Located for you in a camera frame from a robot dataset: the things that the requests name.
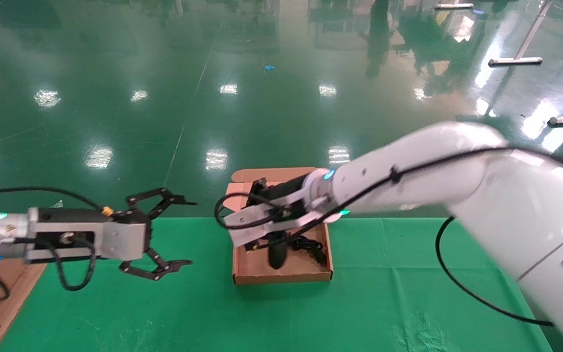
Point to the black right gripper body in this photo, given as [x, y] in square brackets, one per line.
[267, 193]

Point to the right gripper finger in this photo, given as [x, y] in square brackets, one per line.
[276, 254]

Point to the open brown cardboard box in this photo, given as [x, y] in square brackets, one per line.
[281, 274]

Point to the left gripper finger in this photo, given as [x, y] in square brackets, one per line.
[166, 195]
[162, 271]

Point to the white paper scrap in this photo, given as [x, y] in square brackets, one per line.
[57, 204]

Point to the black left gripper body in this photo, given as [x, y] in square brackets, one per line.
[66, 215]

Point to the green table cloth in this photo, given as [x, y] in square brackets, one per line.
[281, 318]

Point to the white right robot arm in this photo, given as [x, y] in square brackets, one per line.
[433, 166]

